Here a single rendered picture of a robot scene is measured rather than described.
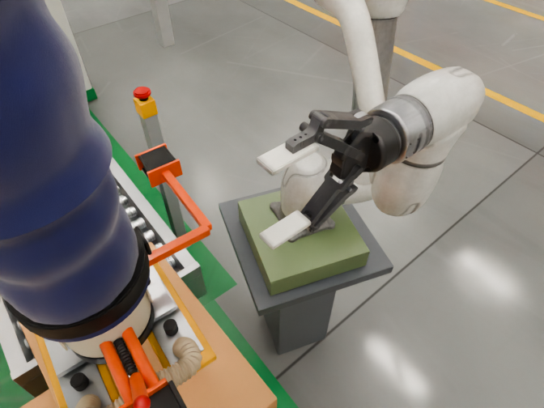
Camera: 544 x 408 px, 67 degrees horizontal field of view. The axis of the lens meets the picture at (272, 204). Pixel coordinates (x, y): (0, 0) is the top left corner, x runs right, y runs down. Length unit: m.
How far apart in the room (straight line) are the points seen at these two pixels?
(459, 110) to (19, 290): 0.67
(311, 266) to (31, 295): 0.90
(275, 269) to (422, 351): 1.10
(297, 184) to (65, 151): 0.86
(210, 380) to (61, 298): 0.52
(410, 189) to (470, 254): 1.93
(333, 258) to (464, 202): 1.68
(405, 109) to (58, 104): 0.43
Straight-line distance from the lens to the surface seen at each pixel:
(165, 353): 0.91
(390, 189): 0.76
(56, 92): 0.48
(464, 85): 0.69
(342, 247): 1.41
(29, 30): 0.46
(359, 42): 0.90
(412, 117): 0.61
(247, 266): 1.45
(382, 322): 2.25
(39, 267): 0.59
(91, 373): 0.94
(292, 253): 1.37
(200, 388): 1.08
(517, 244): 2.84
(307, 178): 1.24
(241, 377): 1.08
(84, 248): 0.59
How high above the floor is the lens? 1.96
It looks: 48 degrees down
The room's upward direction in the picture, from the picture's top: straight up
